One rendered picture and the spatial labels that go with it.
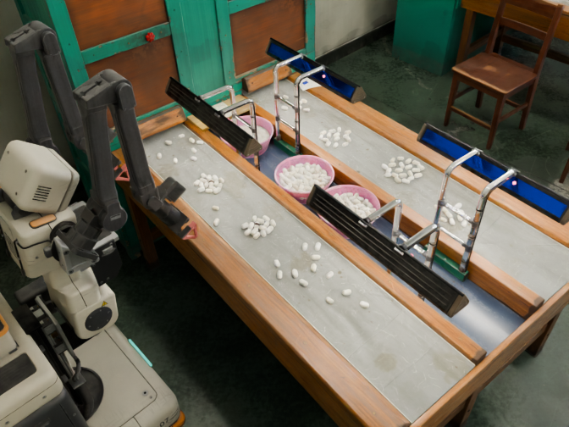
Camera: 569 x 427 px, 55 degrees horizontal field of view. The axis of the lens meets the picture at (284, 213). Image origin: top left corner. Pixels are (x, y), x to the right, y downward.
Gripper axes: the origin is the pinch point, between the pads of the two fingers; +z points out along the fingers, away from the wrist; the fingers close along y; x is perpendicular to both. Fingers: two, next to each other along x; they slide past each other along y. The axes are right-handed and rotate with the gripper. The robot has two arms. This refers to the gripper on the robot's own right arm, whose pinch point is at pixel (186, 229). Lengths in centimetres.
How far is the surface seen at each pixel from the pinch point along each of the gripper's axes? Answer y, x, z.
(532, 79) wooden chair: 4, -214, 169
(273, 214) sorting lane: 5, -27, 42
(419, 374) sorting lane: -82, -12, 35
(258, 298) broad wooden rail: -25.2, 2.8, 24.6
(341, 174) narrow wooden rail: 2, -61, 59
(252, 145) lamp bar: 11.2, -39.6, 10.6
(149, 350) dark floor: 37, 59, 82
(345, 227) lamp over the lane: -42, -33, 9
